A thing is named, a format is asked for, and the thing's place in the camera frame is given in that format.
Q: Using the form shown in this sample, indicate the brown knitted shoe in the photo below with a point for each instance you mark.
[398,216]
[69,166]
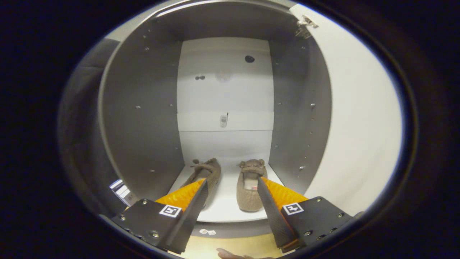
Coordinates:
[246,198]
[212,172]

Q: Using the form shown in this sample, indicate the white spine book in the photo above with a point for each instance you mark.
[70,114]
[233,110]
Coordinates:
[120,189]

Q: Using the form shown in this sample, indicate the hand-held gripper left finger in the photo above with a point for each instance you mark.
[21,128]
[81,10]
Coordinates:
[190,219]

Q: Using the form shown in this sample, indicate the metal door hinge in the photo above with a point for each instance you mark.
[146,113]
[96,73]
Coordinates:
[305,27]

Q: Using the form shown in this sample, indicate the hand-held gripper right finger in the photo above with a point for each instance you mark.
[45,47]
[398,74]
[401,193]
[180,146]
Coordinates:
[275,219]

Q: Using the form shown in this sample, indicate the grey shoe cabinet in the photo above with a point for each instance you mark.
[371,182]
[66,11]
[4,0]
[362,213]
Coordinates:
[143,126]

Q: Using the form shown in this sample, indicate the white cabinet shelf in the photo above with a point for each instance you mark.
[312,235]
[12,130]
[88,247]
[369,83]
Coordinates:
[226,201]

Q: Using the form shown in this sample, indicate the black backdrop cloth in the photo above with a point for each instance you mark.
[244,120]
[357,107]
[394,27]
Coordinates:
[82,126]

